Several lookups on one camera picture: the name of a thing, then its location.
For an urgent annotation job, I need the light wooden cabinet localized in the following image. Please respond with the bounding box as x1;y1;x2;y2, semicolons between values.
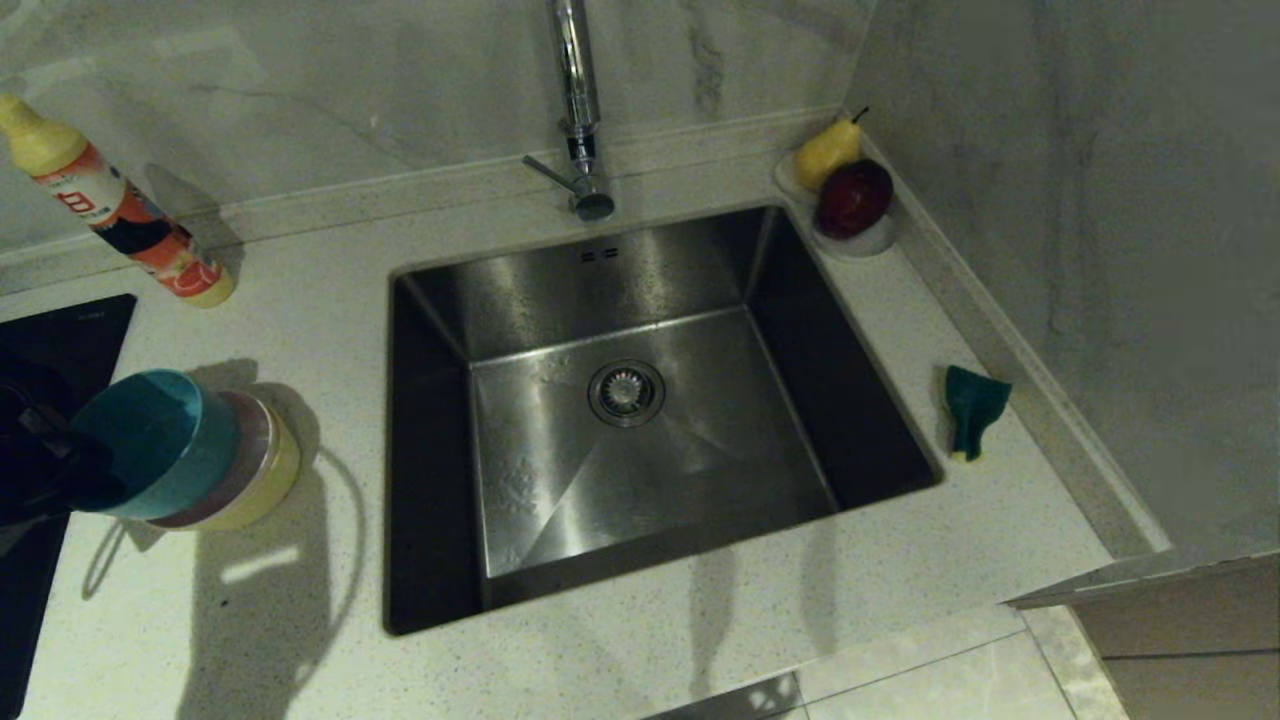
1005;550;1280;720

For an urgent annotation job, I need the stainless steel sink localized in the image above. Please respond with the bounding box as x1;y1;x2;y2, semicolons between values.
383;203;944;638

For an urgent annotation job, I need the black induction cooktop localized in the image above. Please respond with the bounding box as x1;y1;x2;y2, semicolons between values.
0;293;138;720

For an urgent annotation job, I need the pink plastic bowl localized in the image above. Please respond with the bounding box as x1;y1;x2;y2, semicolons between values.
145;390;276;529

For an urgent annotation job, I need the metal sink drain strainer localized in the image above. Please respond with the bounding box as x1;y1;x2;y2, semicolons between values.
587;358;667;428

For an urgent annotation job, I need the small white dish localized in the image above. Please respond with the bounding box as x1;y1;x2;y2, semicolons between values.
775;150;899;261

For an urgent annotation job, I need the yellow plastic bowl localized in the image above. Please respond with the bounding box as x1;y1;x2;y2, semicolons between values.
175;400;301;531

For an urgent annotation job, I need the yellow and green sponge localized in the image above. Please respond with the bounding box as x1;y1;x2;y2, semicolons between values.
945;365;1013;463

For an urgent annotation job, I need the dark red apple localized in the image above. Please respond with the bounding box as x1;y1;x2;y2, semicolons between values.
817;158;895;240

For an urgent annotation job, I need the blue plastic bowl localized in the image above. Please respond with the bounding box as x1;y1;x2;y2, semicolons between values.
70;369;241;521

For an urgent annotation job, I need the yellow detergent bottle red label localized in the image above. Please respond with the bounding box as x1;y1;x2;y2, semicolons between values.
0;92;236;309

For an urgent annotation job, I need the chrome faucet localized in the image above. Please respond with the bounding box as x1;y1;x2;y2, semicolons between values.
522;0;616;224

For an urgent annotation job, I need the yellow pear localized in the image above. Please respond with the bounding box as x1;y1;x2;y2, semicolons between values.
795;105;871;193

